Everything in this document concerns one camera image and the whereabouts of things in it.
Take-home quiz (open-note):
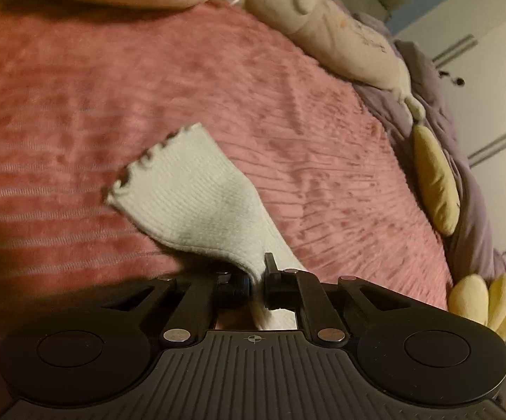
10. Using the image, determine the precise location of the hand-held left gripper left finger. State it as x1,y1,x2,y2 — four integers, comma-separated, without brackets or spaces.
99,270,254,346

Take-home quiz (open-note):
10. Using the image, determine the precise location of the cream long plush toy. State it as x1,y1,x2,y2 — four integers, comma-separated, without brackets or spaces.
236,0,427,120

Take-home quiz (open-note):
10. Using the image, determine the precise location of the white knitted garment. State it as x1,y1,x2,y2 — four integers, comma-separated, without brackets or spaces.
105,122,307,331

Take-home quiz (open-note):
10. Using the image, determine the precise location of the purple duvet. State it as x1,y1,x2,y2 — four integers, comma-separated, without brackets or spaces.
323,0,506,286

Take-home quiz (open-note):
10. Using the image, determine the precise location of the yellow flower cushion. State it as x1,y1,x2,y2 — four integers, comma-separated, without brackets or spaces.
448,270,506,342

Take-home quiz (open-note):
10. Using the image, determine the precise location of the yellow leaf cushion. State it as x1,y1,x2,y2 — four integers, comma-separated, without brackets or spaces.
412,124,461,235

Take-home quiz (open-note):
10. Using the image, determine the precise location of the pink ribbed blanket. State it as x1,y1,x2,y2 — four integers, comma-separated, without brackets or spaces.
0,0,453,420

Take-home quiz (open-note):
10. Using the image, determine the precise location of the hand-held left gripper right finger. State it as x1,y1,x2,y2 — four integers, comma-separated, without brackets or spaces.
262,251,412,345

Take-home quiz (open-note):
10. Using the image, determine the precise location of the white wardrobe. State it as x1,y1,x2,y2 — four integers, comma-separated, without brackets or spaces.
392,0,506,272

